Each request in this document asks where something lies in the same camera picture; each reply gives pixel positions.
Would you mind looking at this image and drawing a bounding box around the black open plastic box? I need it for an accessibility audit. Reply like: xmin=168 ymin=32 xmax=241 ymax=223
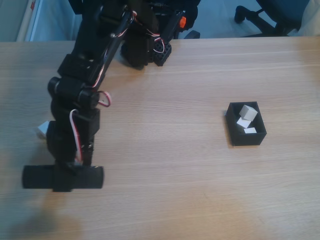
xmin=225 ymin=101 xmax=268 ymax=147

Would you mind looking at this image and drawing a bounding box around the white red servo wire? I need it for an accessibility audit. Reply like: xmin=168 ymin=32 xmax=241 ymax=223
xmin=69 ymin=108 xmax=85 ymax=165

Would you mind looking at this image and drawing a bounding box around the black clamp with orange knob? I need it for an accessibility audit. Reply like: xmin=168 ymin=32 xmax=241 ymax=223
xmin=159 ymin=9 xmax=188 ymax=46

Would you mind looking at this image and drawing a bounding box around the white board with red mark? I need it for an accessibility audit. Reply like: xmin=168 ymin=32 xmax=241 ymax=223
xmin=16 ymin=0 xmax=43 ymax=42

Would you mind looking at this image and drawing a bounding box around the beige cloth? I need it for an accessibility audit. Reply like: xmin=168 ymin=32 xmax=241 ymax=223
xmin=299 ymin=0 xmax=320 ymax=38

